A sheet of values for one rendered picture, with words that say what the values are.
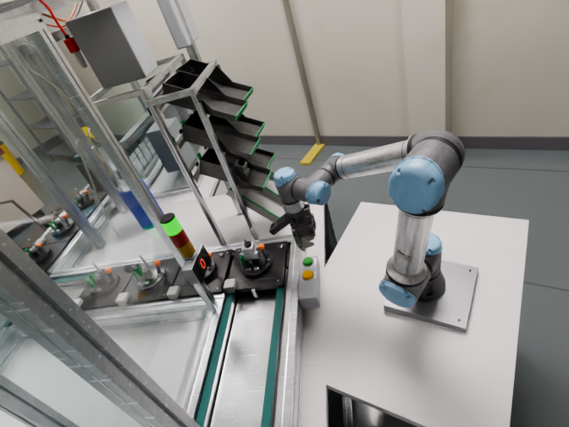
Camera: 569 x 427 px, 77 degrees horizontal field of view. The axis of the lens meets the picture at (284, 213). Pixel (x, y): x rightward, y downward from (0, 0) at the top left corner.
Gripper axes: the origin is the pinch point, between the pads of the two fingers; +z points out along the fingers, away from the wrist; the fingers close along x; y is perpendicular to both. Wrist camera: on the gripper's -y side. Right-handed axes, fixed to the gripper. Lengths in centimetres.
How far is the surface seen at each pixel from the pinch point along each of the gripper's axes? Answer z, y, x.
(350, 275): 17.8, 15.4, -0.8
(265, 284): 6.7, -16.1, -9.6
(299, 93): 40, -25, 284
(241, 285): 6.6, -26.0, -8.9
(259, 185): -16.3, -15.7, 24.6
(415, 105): 46, 80, 204
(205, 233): 18, -60, 41
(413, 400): 18, 30, -50
